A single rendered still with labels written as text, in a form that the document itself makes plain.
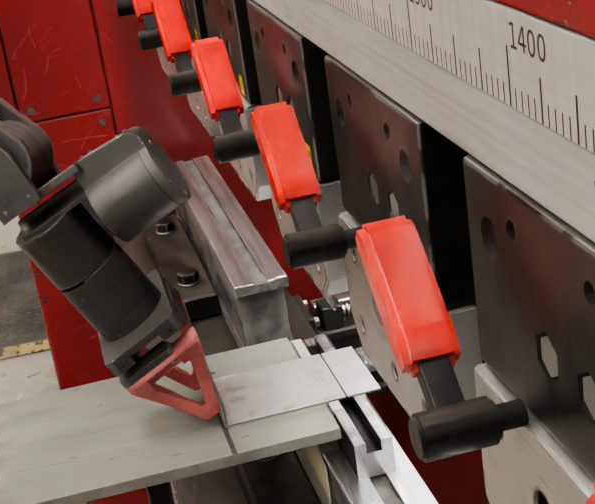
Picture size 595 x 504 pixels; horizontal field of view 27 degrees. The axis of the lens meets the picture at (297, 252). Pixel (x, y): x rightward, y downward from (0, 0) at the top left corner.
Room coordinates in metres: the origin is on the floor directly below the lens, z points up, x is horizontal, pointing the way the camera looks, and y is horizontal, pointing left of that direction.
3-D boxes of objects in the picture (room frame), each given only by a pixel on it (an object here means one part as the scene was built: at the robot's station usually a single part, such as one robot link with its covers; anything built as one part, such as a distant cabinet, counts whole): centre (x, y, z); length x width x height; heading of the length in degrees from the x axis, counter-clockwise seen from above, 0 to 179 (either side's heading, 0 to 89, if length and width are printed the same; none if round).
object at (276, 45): (0.77, -0.04, 1.26); 0.15 x 0.09 x 0.17; 11
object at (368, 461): (0.92, -0.02, 0.98); 0.20 x 0.03 x 0.03; 11
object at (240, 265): (1.48, 0.09, 0.92); 0.50 x 0.06 x 0.10; 11
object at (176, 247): (1.52, 0.16, 0.89); 0.30 x 0.05 x 0.03; 11
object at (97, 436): (0.91, 0.13, 1.00); 0.26 x 0.18 x 0.01; 101
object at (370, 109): (0.57, -0.08, 1.26); 0.15 x 0.09 x 0.17; 11
